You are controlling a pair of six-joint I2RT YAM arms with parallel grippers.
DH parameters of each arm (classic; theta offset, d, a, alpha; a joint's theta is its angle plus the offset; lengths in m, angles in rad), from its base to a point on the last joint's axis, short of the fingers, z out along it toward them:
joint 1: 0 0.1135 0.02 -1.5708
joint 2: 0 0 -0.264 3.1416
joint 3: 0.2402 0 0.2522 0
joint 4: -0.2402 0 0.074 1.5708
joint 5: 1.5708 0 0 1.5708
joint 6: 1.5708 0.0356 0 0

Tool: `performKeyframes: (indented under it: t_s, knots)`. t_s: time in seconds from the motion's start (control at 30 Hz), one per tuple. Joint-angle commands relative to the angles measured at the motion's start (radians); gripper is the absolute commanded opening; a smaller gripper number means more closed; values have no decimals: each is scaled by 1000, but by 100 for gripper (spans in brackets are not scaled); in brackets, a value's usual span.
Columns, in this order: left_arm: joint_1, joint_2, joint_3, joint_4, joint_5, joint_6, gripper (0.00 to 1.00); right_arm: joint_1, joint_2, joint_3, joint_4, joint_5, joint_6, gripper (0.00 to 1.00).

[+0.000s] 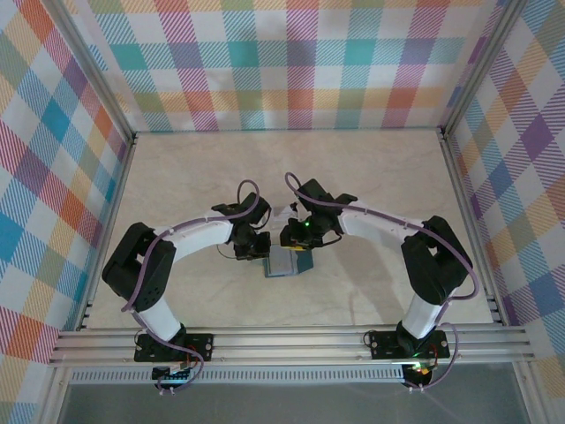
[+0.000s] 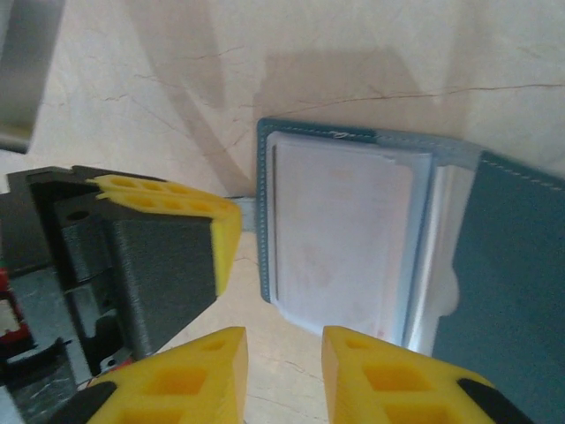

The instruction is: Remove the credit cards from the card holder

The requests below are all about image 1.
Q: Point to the plain grey credit card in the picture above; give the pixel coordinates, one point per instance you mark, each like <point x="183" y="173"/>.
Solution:
<point x="280" y="215"/>

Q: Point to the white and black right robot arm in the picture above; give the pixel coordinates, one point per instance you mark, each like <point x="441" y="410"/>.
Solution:
<point x="375" y="225"/>

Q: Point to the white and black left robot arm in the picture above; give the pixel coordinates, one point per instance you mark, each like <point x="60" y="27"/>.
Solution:
<point x="198" y="238"/>

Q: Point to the green lit circuit board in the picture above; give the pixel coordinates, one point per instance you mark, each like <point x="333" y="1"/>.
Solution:
<point x="172" y="375"/>

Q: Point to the aluminium side rail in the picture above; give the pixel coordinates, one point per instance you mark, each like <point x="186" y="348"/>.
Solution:
<point x="469" y="221"/>
<point x="112" y="221"/>

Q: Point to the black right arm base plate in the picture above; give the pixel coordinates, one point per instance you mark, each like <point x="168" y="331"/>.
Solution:
<point x="384" y="344"/>

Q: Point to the aluminium frame leg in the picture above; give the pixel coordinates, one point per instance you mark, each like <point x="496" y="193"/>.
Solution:
<point x="56" y="395"/>
<point x="529" y="395"/>

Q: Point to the teal leather card holder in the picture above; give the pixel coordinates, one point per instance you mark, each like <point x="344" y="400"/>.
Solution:
<point x="304" y="265"/>

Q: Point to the aluminium corner post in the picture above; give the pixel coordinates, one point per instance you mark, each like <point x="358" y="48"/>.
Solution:
<point x="95" y="75"/>
<point x="481" y="70"/>

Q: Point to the long aluminium mounting rail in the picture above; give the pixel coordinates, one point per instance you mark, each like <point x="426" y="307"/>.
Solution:
<point x="287" y="342"/>

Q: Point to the circuit board with orange part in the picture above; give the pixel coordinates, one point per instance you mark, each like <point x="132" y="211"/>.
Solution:
<point x="419" y="373"/>

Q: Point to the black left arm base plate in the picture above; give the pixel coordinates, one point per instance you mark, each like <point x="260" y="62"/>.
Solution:
<point x="201" y="346"/>

